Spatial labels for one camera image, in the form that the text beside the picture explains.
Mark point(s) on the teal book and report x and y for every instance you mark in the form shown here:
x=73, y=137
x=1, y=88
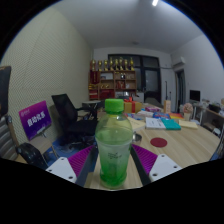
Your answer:
x=171, y=124

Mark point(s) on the pink plush toy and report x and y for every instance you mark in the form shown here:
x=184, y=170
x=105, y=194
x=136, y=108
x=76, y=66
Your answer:
x=188, y=110

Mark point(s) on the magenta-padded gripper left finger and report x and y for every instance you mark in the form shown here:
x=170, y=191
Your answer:
x=60, y=167

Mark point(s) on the purple sign board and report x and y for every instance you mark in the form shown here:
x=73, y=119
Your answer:
x=35, y=120

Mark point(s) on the yellow gift box red ribbon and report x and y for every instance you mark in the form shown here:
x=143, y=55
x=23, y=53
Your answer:
x=133, y=107

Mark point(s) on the stainless steel cup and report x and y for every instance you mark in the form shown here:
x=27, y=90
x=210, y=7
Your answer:
x=137, y=138

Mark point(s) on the white wall air conditioner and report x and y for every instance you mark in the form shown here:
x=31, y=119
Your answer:
x=178, y=61

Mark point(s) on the black office chair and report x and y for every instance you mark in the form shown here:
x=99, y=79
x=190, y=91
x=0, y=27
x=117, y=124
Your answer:
x=71, y=123

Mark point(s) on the wooden shelf unit with trophies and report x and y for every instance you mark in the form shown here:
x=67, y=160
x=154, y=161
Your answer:
x=113, y=83

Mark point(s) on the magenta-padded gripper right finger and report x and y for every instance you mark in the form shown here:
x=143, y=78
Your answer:
x=164, y=165

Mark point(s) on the beige book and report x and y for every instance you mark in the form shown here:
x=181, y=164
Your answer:
x=136, y=123

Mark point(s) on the grey striped chair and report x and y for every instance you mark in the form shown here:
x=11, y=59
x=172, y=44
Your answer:
x=7, y=140

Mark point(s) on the upright tan carton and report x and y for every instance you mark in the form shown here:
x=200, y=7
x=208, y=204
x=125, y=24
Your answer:
x=167, y=106

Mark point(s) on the pale yellow book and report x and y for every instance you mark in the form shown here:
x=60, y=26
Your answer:
x=188, y=124

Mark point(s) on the orange book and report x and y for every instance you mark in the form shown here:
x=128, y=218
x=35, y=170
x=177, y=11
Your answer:
x=176, y=116

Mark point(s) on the black case with tan trim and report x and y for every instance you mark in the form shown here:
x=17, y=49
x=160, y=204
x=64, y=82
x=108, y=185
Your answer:
x=4, y=90

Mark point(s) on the beige chair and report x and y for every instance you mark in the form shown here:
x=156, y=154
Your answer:
x=154, y=102

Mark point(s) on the ceiling light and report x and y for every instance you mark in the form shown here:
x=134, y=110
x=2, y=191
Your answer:
x=155, y=2

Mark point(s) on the computer monitor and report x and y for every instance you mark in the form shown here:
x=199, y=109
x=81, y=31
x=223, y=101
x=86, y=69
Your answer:
x=195, y=95

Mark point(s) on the white book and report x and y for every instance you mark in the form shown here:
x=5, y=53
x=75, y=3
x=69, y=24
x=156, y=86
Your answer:
x=155, y=123

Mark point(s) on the pink flat box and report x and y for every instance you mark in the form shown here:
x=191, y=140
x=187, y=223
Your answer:
x=153, y=109

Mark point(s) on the blue flat box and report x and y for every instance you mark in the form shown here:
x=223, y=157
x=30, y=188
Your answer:
x=161, y=115

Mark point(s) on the black backpack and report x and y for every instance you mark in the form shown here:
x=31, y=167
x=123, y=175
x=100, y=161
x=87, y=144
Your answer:
x=31, y=156

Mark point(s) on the flat round red coaster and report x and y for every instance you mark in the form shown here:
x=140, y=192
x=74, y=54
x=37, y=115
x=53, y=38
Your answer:
x=158, y=142

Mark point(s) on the green-capped clear drink bottle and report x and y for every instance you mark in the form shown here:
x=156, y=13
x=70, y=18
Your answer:
x=114, y=146

